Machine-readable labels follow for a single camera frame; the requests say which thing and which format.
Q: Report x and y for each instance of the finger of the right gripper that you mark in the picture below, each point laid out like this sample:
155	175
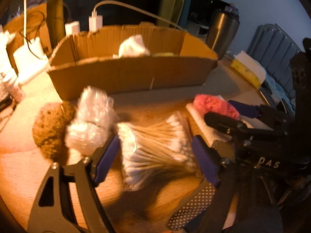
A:
262	112
239	130

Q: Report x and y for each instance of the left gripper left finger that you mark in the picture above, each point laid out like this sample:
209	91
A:
88	174

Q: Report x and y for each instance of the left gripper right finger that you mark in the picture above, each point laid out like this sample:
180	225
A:
222	173

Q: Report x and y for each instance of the pink fluffy object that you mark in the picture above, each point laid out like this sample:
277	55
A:
204	104

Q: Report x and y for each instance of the dark polka dot pouch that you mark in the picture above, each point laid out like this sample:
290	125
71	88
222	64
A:
200	199

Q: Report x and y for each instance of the white fluffy bag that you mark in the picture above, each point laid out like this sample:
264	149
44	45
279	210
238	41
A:
93	123

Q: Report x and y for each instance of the cotton swab bundle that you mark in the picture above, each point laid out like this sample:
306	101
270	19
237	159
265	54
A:
163	147

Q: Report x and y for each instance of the brown plush toy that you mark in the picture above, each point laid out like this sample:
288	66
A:
49	127

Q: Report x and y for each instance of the yellow white tissue box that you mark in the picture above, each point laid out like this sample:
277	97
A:
250	69

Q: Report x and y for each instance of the grey padded headboard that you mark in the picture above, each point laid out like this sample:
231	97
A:
273	48

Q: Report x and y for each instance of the cardboard tray box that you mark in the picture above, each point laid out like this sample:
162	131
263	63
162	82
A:
176	59

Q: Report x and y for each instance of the steel travel mug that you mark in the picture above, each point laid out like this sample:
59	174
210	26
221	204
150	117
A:
222	32

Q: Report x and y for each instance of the clear water bottle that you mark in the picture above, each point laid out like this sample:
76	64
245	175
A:
231	8

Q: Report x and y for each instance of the white rolled cloth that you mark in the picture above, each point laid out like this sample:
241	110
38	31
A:
132	47

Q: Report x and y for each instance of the white desk lamp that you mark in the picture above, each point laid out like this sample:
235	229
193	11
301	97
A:
30	59

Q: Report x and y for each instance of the yellow curtain right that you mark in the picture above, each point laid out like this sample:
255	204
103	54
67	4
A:
171	10

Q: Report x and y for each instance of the yellow curtain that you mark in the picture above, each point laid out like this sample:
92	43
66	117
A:
55	21
171	10

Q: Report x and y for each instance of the brown paper bag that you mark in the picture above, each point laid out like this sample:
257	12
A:
36	26

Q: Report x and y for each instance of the yellow curtain left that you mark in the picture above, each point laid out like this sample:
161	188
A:
55	21

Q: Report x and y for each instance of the white charger with cable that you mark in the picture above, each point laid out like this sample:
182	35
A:
111	12

